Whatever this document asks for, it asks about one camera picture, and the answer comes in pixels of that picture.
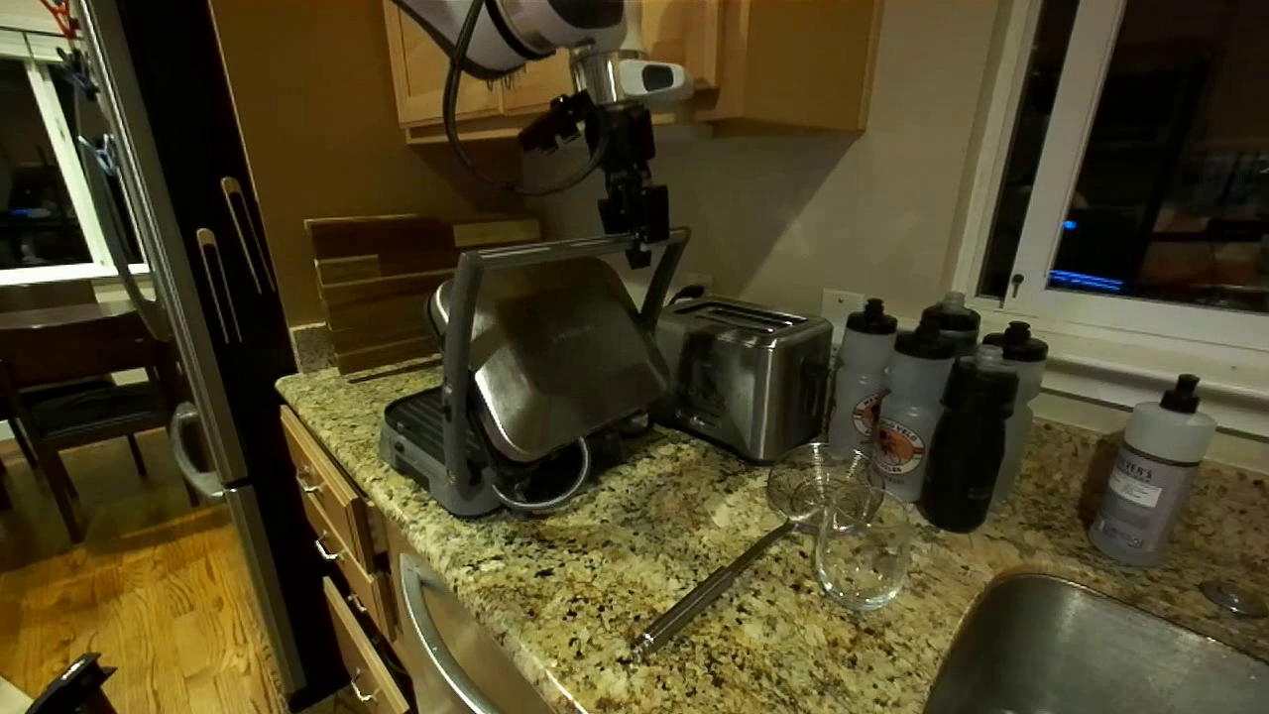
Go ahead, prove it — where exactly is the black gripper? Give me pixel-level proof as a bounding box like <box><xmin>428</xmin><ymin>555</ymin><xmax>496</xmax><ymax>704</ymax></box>
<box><xmin>588</xmin><ymin>99</ymin><xmax>673</xmax><ymax>274</ymax></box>

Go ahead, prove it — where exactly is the stainless grill lid with handle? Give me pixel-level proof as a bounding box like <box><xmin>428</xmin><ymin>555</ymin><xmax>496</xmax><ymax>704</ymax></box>
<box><xmin>428</xmin><ymin>234</ymin><xmax>693</xmax><ymax>518</ymax></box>

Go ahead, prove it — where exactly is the grey grill base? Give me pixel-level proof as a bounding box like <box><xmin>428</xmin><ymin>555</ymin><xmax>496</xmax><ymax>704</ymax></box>
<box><xmin>375</xmin><ymin>384</ymin><xmax>605</xmax><ymax>525</ymax></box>

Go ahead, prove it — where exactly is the stainless steel toaster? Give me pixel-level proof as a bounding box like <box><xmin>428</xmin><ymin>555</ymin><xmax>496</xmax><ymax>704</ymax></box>
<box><xmin>652</xmin><ymin>295</ymin><xmax>835</xmax><ymax>470</ymax></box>

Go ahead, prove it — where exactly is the wooden upper cabinet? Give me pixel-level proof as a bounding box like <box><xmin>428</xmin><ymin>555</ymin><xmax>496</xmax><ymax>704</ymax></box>
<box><xmin>382</xmin><ymin>0</ymin><xmax>884</xmax><ymax>147</ymax></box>

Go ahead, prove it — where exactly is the grey bottle black cap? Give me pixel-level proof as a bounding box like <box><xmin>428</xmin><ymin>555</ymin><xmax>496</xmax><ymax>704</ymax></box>
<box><xmin>822</xmin><ymin>296</ymin><xmax>903</xmax><ymax>470</ymax></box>
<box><xmin>919</xmin><ymin>290</ymin><xmax>987</xmax><ymax>366</ymax></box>
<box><xmin>978</xmin><ymin>316</ymin><xmax>1053</xmax><ymax>517</ymax></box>

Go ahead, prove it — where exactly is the wooden cutting board rack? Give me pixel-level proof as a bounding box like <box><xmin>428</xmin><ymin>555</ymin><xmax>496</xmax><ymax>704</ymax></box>
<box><xmin>300</xmin><ymin>210</ymin><xmax>547</xmax><ymax>381</ymax></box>

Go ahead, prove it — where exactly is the small clear glass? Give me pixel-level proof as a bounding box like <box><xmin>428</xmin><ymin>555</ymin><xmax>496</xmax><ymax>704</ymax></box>
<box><xmin>760</xmin><ymin>439</ymin><xmax>831</xmax><ymax>530</ymax></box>

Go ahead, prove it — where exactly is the grey bottle red logo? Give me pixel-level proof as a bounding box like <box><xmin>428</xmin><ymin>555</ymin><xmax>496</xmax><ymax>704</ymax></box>
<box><xmin>872</xmin><ymin>320</ymin><xmax>962</xmax><ymax>508</ymax></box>

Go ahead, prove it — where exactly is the clear drinking glass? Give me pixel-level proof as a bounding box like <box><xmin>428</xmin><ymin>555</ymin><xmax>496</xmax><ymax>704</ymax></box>
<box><xmin>809</xmin><ymin>456</ymin><xmax>919</xmax><ymax>620</ymax></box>

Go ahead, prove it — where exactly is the wooden drawer cabinet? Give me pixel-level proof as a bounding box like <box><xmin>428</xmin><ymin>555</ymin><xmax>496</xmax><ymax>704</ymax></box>
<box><xmin>272</xmin><ymin>401</ymin><xmax>410</xmax><ymax>714</ymax></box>

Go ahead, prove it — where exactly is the black and steel fridge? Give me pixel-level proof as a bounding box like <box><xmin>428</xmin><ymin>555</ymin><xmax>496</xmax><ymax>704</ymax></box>
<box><xmin>75</xmin><ymin>0</ymin><xmax>357</xmax><ymax>712</ymax></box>

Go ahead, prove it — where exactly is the white framed window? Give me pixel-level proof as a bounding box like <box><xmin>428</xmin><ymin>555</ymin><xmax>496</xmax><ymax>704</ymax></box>
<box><xmin>950</xmin><ymin>0</ymin><xmax>1269</xmax><ymax>388</ymax></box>
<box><xmin>0</xmin><ymin>24</ymin><xmax>151</xmax><ymax>290</ymax></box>

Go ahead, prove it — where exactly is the dark dining table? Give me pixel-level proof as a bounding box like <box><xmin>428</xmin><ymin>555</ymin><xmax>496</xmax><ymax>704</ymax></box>
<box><xmin>0</xmin><ymin>296</ymin><xmax>181</xmax><ymax>401</ymax></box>

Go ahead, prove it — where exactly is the dark wooden chair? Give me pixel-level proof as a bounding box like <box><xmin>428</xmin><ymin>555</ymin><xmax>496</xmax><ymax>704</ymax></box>
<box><xmin>0</xmin><ymin>373</ymin><xmax>157</xmax><ymax>546</ymax></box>

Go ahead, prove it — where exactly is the stainless steel sink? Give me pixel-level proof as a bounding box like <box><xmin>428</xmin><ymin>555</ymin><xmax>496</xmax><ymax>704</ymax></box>
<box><xmin>919</xmin><ymin>566</ymin><xmax>1269</xmax><ymax>714</ymax></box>

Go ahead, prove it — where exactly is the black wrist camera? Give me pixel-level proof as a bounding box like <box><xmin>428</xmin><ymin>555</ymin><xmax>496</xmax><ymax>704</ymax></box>
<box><xmin>514</xmin><ymin>87</ymin><xmax>599</xmax><ymax>159</ymax></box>

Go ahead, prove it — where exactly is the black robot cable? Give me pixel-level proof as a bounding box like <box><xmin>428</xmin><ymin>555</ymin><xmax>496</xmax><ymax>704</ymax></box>
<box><xmin>437</xmin><ymin>20</ymin><xmax>613</xmax><ymax>208</ymax></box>

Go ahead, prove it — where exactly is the metal handled utensil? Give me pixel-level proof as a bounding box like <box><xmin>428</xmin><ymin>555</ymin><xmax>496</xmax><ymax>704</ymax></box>
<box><xmin>623</xmin><ymin>518</ymin><xmax>802</xmax><ymax>665</ymax></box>

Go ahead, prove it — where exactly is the curved steel dishwasher handle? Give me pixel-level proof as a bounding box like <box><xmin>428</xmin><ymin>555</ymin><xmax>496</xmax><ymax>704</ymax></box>
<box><xmin>394</xmin><ymin>552</ymin><xmax>496</xmax><ymax>714</ymax></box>

